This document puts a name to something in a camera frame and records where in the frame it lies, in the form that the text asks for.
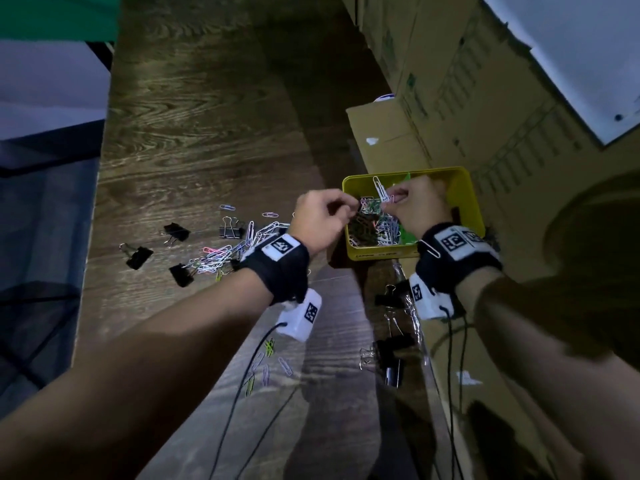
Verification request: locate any person's left hand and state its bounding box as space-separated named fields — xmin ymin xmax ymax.
xmin=288 ymin=188 xmax=360 ymax=258

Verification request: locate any person's right hand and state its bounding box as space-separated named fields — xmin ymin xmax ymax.
xmin=382 ymin=174 xmax=453 ymax=241

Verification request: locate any white pink clip bunch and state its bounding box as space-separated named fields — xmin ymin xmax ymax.
xmin=372 ymin=175 xmax=396 ymax=205

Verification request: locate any heap of paper clips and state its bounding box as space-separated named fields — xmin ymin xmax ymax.
xmin=348 ymin=194 xmax=401 ymax=247

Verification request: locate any yellow plastic tray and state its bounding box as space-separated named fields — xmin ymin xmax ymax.
xmin=341 ymin=166 xmax=486 ymax=261

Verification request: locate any pile of coloured paper clips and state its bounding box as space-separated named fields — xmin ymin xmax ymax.
xmin=185 ymin=203 xmax=293 ymax=395

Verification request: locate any group of black binder clips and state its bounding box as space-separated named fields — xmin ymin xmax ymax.
xmin=119 ymin=217 xmax=419 ymax=388

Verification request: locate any person's left forearm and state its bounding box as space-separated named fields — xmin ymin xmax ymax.
xmin=0 ymin=268 xmax=273 ymax=480

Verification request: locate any person's right forearm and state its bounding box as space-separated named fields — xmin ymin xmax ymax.
xmin=455 ymin=267 xmax=640 ymax=480

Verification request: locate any large printed cardboard box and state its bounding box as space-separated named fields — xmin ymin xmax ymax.
xmin=395 ymin=0 xmax=640 ymax=295

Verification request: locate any green divider card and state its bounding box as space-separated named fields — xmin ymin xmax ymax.
xmin=397 ymin=172 xmax=419 ymax=245

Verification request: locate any flat cardboard sheet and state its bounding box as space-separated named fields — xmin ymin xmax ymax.
xmin=345 ymin=97 xmax=551 ymax=480

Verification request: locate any clear tape strip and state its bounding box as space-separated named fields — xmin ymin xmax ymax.
xmin=392 ymin=259 xmax=429 ymax=365

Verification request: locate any white paper sheet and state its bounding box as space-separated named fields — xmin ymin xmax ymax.
xmin=479 ymin=0 xmax=640 ymax=145

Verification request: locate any green cloth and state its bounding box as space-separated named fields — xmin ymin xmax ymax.
xmin=0 ymin=0 xmax=123 ymax=43

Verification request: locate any black left wrist strap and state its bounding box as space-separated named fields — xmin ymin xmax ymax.
xmin=235 ymin=233 xmax=311 ymax=305

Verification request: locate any black wrist strap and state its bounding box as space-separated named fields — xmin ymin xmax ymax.
xmin=415 ymin=223 xmax=503 ymax=295
xmin=235 ymin=233 xmax=311 ymax=305

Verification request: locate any black right wrist strap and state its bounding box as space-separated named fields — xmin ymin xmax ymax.
xmin=415 ymin=223 xmax=503 ymax=295

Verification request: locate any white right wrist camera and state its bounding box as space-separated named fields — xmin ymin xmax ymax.
xmin=409 ymin=273 xmax=456 ymax=321

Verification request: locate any black right camera cable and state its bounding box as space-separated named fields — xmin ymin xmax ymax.
xmin=439 ymin=307 xmax=469 ymax=480

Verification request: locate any black camera cable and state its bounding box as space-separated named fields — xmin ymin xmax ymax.
xmin=209 ymin=322 xmax=289 ymax=480
xmin=439 ymin=307 xmax=469 ymax=480

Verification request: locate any black left camera cable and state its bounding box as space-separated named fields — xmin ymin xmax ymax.
xmin=209 ymin=322 xmax=289 ymax=480

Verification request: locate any black stand frame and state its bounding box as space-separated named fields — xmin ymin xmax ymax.
xmin=85 ymin=42 xmax=115 ymax=73

